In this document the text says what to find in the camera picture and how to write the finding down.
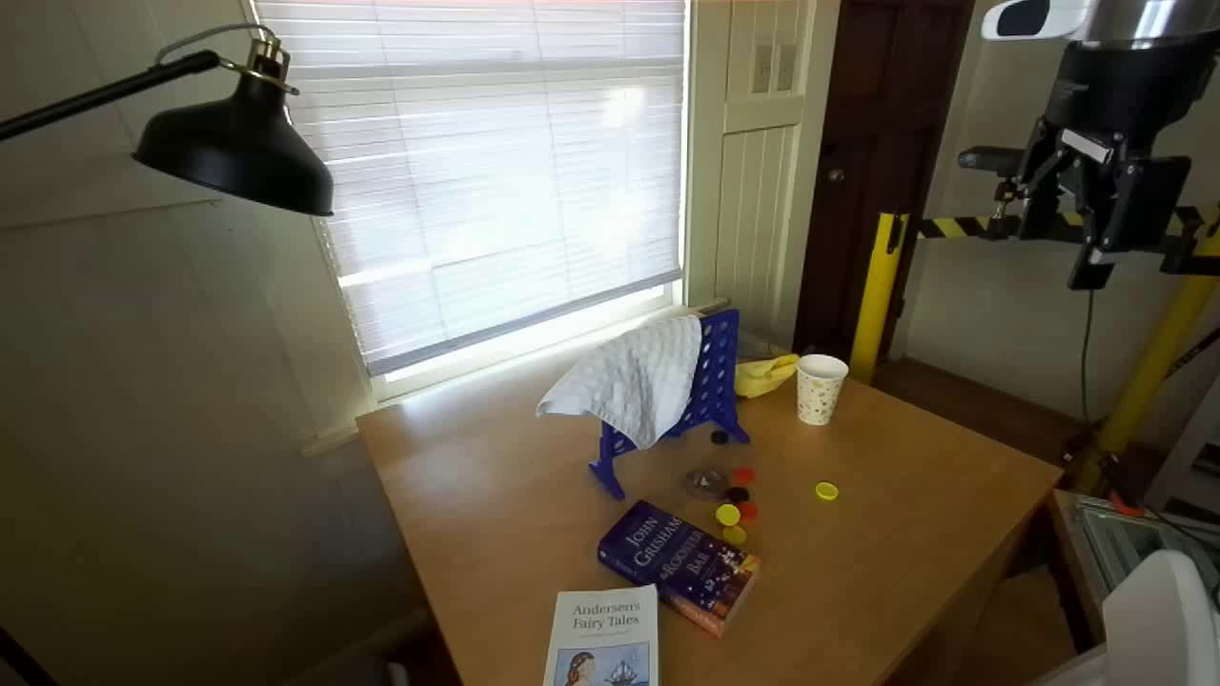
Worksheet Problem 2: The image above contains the yellow slanted post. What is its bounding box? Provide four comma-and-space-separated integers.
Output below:
1096, 270, 1220, 468

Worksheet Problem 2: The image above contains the white panelled door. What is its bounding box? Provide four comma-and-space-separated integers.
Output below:
688, 0, 842, 355

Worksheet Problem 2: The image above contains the black stereo camera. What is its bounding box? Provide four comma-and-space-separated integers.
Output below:
951, 140, 1029, 180

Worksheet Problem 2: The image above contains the blue hardcover book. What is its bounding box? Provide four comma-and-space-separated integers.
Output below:
593, 494, 761, 638

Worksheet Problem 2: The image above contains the wide white window blind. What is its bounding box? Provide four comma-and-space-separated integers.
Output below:
250, 0, 688, 382

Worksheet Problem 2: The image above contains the white patterned cloth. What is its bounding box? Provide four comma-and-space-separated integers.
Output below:
535, 313, 706, 452

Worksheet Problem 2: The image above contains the white fairy tales book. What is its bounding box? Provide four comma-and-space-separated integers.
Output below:
542, 584, 662, 686

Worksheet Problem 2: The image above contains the grey device with lights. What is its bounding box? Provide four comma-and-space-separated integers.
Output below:
1047, 486, 1220, 602

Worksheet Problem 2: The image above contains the yellow upright post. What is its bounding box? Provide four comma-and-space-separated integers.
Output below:
845, 209, 909, 386

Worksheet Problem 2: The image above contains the blue connect four grid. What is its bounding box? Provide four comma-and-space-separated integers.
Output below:
585, 306, 756, 503

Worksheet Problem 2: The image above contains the thin black hanging cable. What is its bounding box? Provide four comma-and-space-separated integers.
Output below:
1073, 287, 1101, 426

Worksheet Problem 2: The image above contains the white window sill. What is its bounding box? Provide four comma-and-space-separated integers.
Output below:
360, 279, 688, 402

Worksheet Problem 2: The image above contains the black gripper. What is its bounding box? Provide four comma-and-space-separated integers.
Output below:
1014, 41, 1193, 294

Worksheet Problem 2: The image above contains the yellow banana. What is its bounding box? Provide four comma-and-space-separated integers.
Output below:
730, 349, 803, 402

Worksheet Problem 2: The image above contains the white paper cup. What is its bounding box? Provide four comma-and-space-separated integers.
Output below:
793, 349, 852, 431

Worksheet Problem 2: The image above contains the black yellow striped barrier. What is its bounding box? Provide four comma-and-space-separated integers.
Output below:
906, 200, 1220, 279

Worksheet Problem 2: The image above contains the black desk lamp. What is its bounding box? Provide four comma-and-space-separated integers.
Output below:
0, 20, 334, 221

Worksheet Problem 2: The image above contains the dark brown door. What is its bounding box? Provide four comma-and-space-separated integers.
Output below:
793, 0, 977, 367

